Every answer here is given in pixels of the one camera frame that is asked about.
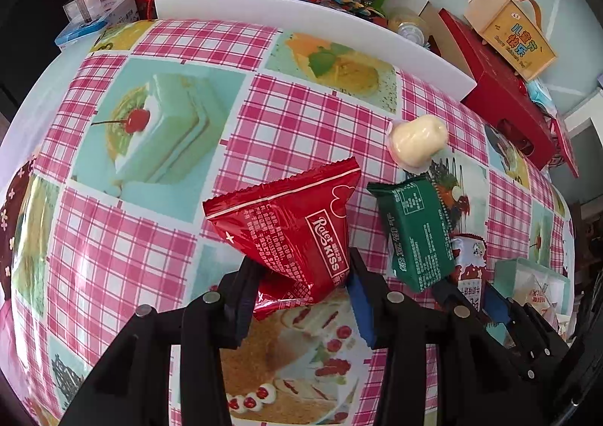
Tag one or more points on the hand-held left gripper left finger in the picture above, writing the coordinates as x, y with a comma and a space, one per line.
238, 294

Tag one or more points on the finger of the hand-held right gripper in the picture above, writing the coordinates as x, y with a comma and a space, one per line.
445, 295
497, 310

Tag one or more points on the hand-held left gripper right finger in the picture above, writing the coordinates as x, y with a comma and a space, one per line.
362, 313

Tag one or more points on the white tray with teal rim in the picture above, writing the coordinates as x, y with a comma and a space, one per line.
504, 270

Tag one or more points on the red and white snack packet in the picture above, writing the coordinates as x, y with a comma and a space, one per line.
471, 261

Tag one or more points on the red foil snack packet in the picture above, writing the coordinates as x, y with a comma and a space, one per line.
292, 223

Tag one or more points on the green snack packet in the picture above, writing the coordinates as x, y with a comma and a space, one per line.
414, 233

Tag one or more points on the pink checked cake-print tablecloth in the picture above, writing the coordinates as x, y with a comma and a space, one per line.
141, 242

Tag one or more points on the cream heart-shaped jelly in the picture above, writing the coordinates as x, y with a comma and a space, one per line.
417, 141

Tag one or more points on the red patterned lidded box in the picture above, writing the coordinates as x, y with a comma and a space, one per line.
565, 143

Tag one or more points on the large red gift box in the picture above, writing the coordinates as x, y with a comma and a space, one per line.
499, 86

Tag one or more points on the white shelf unit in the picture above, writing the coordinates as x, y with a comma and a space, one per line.
584, 112

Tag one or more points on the wet wipes pack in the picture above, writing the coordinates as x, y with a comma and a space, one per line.
541, 96

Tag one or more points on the small clear jar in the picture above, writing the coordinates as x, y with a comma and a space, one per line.
410, 25

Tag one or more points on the white board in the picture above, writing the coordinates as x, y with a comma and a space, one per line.
306, 25

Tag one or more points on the blue and white pack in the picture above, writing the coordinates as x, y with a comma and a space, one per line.
80, 32

